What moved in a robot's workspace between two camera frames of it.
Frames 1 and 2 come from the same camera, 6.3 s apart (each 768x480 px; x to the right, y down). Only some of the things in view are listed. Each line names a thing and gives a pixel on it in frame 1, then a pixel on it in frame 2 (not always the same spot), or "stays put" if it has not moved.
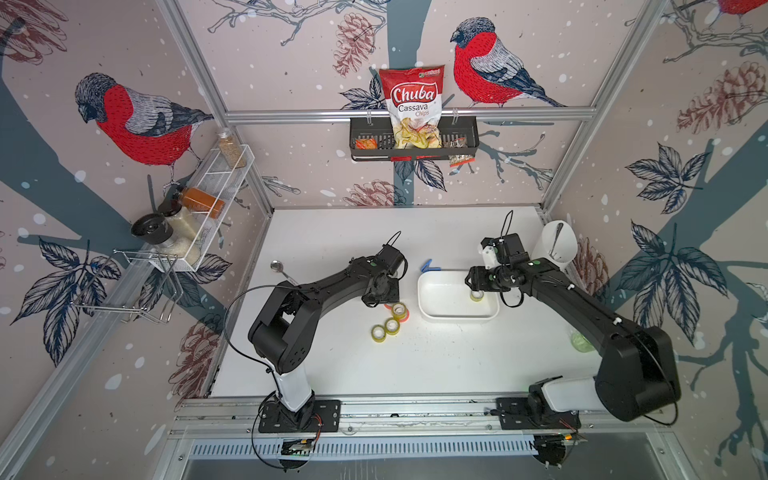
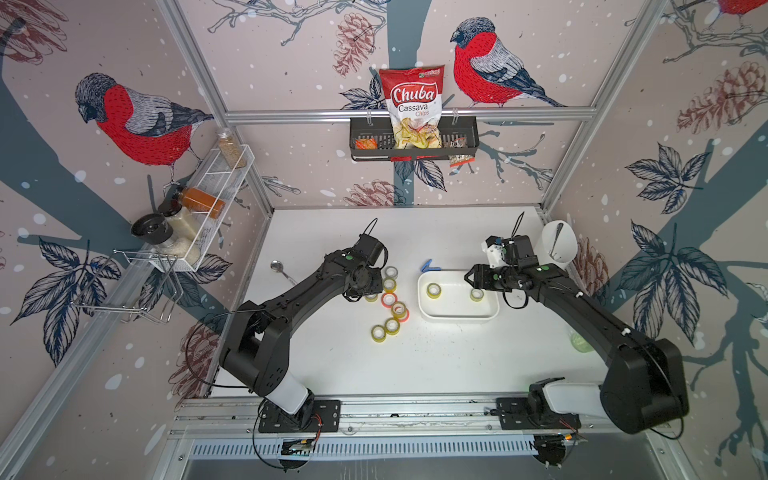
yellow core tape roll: x=392 y=326 stays put
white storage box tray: x=446 y=295 stays put
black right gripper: x=476 y=279 stays put
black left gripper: x=394 y=297 -> x=376 y=288
